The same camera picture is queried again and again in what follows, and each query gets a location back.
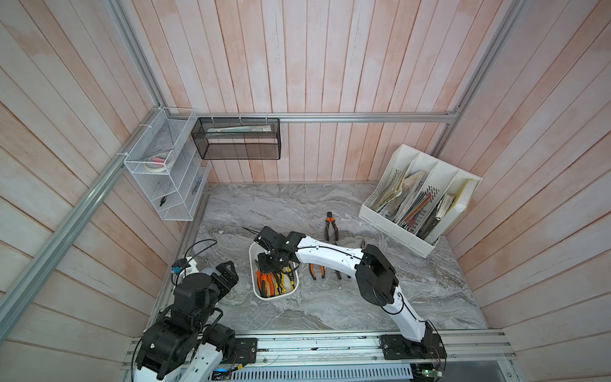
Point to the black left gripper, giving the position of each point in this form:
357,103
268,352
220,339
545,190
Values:
231,277

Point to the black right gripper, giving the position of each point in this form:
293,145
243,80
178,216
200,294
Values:
262,264

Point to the white plastic storage box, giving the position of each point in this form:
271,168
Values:
253,252

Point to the orange grey long-nose pliers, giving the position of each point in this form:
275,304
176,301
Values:
317,271

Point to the dark orange-tipped pliers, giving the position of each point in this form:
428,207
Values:
331,230

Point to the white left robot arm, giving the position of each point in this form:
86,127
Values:
186,341

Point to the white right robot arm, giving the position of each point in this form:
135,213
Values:
377,282

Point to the yellow pliers in box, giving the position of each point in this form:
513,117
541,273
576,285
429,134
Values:
286,280

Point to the orange pliers in box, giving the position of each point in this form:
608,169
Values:
266,284

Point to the tape roll on shelf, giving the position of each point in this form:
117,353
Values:
155,164

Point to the white desktop file organizer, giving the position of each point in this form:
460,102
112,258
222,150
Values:
418,199

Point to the white wire mesh shelf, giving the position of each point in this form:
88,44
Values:
175,193

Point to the black mesh wall basket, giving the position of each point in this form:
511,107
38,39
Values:
237,138

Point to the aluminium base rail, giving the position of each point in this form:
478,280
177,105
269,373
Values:
276,349

